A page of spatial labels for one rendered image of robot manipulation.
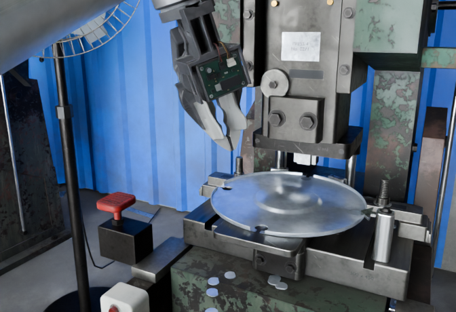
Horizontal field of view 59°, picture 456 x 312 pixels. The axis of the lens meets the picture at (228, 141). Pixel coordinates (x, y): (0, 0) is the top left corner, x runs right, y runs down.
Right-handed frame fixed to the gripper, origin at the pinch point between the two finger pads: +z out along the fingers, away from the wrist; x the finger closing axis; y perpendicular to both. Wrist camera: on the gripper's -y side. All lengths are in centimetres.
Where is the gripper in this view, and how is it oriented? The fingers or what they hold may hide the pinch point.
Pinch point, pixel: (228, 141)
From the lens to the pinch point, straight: 59.8
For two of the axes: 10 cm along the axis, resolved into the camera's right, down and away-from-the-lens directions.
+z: 3.0, 8.8, 3.6
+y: 3.5, 2.5, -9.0
